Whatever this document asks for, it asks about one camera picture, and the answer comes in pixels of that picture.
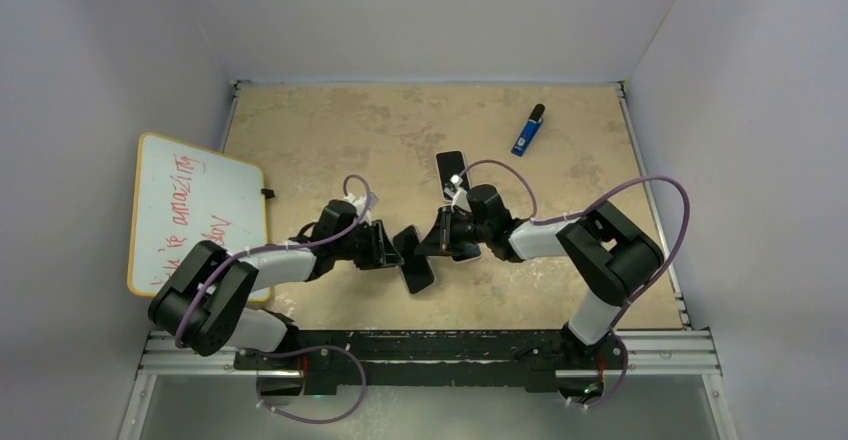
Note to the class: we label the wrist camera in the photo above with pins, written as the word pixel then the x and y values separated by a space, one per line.
pixel 454 191
pixel 363 205

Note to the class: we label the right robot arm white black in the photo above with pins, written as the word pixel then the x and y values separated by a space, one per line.
pixel 613 256

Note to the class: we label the black phone face down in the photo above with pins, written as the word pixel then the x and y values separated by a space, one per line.
pixel 416 270

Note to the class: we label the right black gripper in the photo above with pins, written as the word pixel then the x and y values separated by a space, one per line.
pixel 441 241

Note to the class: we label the black phone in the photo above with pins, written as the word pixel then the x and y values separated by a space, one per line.
pixel 470 252

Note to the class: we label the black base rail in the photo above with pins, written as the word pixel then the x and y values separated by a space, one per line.
pixel 538 361

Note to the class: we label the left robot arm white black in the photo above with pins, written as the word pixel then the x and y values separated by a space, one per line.
pixel 204 304

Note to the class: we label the blue marker black cap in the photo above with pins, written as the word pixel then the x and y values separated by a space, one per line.
pixel 532 126

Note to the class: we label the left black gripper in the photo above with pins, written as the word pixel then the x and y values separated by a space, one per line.
pixel 380 253

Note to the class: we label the clear phone case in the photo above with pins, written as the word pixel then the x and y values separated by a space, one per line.
pixel 464 159

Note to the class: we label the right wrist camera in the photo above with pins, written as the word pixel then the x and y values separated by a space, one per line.
pixel 454 191

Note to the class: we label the whiteboard with yellow frame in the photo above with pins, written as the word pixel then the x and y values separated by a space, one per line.
pixel 185 194

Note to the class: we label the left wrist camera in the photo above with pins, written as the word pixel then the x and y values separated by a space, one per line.
pixel 363 205

